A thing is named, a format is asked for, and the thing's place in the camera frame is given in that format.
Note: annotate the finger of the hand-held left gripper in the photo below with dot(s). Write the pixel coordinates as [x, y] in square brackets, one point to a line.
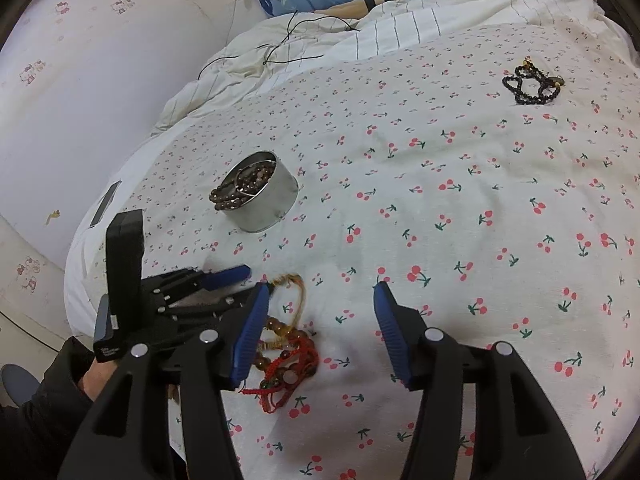
[230, 274]
[210, 312]

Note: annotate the person's left forearm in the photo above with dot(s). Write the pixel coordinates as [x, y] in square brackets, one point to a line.
[45, 425]

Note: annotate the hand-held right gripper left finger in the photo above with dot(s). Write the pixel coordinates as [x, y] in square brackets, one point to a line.
[250, 330]

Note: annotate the dark phone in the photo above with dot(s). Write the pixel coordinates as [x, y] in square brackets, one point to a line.
[105, 205]

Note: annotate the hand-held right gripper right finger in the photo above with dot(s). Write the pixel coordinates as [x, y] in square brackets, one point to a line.
[392, 330]

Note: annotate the person's left hand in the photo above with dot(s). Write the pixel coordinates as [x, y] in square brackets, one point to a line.
[96, 380]

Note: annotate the white striped quilt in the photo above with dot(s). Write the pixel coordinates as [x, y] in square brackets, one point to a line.
[400, 25]

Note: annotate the round silver metal tin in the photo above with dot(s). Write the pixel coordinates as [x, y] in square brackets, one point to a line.
[265, 200]

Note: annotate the grey blue shoe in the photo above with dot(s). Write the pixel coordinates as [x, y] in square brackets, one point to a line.
[17, 382]

